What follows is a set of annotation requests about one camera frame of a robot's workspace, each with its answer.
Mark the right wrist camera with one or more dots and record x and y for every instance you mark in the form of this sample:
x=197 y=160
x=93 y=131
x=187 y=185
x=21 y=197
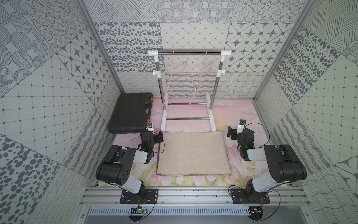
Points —
x=241 y=125

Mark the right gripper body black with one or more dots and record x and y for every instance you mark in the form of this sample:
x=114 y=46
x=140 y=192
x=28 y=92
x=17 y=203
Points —
x=233 y=132

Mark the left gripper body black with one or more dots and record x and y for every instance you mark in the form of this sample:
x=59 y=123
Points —
x=156 y=136

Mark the floral pink table mat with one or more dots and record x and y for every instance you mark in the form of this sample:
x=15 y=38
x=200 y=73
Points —
x=191 y=118

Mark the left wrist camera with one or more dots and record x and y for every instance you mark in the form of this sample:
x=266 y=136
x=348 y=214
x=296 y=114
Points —
x=149 y=127

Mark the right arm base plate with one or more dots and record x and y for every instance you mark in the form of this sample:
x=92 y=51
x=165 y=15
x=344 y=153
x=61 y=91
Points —
x=241 y=196

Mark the aluminium mounting rail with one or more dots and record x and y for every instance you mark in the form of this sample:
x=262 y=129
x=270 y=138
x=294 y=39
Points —
x=192 y=196

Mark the green circuit board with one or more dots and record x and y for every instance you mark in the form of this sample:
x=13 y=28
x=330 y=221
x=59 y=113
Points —
x=139 y=210

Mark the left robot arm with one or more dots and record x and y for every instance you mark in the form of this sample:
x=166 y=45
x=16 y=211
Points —
x=115 y=168

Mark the black plastic tool case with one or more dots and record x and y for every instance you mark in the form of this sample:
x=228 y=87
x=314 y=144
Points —
x=131 y=113

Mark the beige fuzzy scarf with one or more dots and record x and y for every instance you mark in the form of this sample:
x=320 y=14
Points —
x=193 y=153

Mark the right controller board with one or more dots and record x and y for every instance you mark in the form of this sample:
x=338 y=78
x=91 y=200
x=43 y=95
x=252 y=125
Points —
x=256 y=213

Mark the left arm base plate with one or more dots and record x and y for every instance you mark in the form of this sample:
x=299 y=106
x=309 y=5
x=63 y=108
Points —
x=145 y=196

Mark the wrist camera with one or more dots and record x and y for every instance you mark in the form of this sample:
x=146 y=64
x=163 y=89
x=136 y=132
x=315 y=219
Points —
x=241 y=125
x=149 y=127

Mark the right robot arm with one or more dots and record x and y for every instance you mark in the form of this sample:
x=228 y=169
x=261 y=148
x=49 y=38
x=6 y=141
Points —
x=283 y=163

